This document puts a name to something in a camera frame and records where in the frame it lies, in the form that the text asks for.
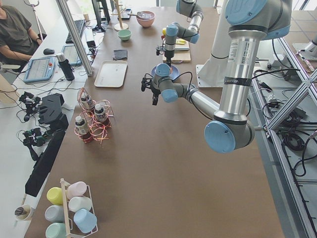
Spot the blue teach pendant far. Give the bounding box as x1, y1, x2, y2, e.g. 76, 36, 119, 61
62, 45, 82, 66

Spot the copper wire bottle rack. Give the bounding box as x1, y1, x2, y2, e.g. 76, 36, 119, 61
74, 88, 114, 143

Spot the grey folded cloth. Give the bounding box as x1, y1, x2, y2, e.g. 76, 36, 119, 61
113, 49, 128, 60

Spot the tea bottle front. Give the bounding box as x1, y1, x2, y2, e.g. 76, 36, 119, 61
75, 116, 93, 143

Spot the blue cup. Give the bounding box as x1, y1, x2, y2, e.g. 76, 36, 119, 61
73, 208, 97, 233

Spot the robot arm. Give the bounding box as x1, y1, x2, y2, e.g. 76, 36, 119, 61
141, 0, 292, 153
156, 0, 204, 66

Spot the aluminium frame post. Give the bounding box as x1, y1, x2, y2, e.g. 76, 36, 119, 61
56, 0, 93, 76

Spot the tea bottle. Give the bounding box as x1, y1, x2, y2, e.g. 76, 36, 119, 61
94, 104, 110, 127
75, 116, 93, 143

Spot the tea bottle middle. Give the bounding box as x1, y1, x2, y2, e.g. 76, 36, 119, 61
94, 104, 110, 127

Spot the blue teach pendant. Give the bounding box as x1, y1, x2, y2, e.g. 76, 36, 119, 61
62, 45, 82, 66
23, 57, 55, 83

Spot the green bowl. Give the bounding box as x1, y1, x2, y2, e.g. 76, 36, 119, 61
117, 29, 132, 41

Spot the paper cup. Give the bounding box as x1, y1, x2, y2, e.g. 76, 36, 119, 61
14, 204, 35, 221

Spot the cream rabbit tray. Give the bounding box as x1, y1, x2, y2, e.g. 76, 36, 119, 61
94, 60, 127, 88

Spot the person in dark shirt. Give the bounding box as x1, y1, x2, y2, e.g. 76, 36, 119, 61
0, 4, 43, 72

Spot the tea bottle corner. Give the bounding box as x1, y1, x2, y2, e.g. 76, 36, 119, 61
80, 94, 95, 111

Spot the white cup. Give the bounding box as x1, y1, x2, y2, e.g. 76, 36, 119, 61
68, 196, 93, 212

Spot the blue teach pendant near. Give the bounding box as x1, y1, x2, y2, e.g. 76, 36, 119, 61
23, 57, 55, 83

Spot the pink bowl with ice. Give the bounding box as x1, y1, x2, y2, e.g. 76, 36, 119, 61
136, 10, 155, 28

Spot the grey cup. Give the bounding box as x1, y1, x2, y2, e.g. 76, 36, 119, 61
45, 205, 64, 223

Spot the wooden cup rack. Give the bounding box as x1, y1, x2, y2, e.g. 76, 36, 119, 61
60, 178, 99, 238

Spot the yellow cup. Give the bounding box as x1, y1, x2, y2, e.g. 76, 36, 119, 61
47, 187, 63, 205

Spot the black keyboard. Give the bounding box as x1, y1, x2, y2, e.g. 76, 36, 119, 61
65, 19, 86, 44

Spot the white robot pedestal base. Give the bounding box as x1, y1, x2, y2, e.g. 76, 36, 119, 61
196, 0, 231, 87

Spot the black computer mouse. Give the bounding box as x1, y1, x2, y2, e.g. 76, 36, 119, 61
43, 48, 55, 55

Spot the wooden cutting board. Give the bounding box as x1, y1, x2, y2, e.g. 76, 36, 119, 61
171, 41, 191, 63

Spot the black device on desk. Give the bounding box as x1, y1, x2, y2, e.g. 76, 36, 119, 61
23, 93, 69, 197

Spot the wooden stand round base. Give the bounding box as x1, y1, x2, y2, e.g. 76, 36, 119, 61
111, 0, 129, 32

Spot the yellow plastic knife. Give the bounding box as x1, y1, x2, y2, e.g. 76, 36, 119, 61
176, 39, 186, 45

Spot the green cup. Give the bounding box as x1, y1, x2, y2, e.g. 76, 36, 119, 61
45, 223, 66, 238

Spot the pink cup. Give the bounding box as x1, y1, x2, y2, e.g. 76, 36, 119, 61
66, 181, 87, 199

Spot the blue round plate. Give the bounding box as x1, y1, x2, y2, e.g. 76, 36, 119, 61
151, 65, 180, 81

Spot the metal scoop in bowl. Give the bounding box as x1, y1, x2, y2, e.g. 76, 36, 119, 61
128, 11, 152, 19

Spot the black water bottle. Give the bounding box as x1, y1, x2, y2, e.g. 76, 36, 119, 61
56, 52, 75, 81

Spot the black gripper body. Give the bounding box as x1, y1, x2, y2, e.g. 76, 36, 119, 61
141, 73, 160, 97
156, 44, 175, 59

